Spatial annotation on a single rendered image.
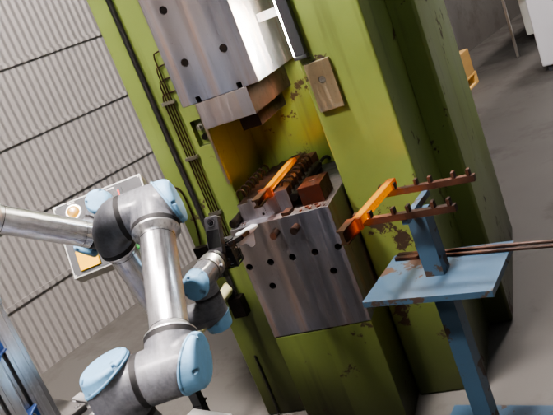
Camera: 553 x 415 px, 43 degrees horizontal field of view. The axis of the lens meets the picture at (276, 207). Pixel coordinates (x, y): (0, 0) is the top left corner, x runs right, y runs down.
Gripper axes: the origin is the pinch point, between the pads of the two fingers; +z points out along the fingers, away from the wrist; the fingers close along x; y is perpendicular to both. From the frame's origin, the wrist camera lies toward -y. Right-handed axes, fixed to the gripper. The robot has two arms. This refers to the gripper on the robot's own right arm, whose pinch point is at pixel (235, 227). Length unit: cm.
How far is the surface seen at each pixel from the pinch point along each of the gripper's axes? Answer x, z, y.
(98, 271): -60, 6, 5
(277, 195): 3.6, 30.7, 2.3
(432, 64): 58, 89, -15
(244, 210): -10.4, 30.7, 4.4
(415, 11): 58, 89, -36
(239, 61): 8, 31, -45
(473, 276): 64, 3, 33
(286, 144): -6, 79, -4
